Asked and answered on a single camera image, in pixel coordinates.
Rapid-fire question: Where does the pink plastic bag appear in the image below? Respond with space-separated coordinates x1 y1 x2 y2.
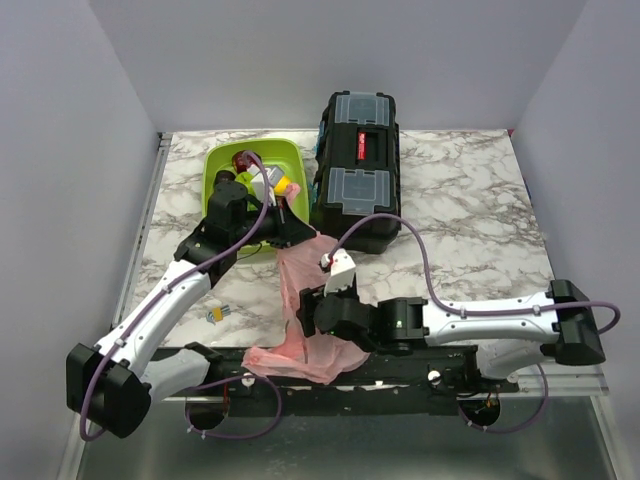
241 182 371 385

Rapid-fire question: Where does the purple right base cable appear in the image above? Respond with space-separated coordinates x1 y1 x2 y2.
455 364 550 436

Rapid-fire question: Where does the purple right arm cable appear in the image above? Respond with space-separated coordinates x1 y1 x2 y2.
322 212 622 335

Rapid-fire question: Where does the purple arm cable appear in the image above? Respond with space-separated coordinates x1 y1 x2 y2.
78 150 273 441
322 212 622 335

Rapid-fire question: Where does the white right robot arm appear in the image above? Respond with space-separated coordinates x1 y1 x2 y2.
296 280 606 392

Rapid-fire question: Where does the black plastic toolbox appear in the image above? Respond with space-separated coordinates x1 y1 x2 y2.
310 91 401 239

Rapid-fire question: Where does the yellow fake mango upper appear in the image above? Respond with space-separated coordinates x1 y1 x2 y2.
273 177 291 196

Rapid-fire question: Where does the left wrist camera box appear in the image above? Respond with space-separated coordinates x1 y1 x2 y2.
250 165 291 201

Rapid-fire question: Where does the green plastic tray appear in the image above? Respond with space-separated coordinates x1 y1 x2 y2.
198 139 309 252

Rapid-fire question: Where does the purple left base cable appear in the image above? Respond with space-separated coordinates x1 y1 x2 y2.
184 373 282 442

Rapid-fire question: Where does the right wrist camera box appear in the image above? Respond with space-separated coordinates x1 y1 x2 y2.
321 249 356 296

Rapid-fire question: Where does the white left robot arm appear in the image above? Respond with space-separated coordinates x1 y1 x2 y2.
66 181 316 438

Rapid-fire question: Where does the dark red fake apple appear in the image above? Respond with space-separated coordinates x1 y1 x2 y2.
232 150 262 175

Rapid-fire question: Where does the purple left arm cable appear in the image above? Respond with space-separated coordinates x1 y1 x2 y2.
78 150 273 441

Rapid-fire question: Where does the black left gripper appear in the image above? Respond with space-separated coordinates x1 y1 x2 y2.
232 196 317 249

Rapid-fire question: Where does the green fake apple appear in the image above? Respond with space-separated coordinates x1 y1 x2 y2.
235 171 253 183

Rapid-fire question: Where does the dark purple fake plum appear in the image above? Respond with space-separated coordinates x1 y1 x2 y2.
213 170 236 187

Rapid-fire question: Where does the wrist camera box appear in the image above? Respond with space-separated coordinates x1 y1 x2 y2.
250 165 291 201
321 249 356 296

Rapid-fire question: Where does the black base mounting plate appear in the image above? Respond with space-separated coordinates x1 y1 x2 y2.
169 346 519 417

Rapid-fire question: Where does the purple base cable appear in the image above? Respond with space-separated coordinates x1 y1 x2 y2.
455 364 550 436
184 373 282 442

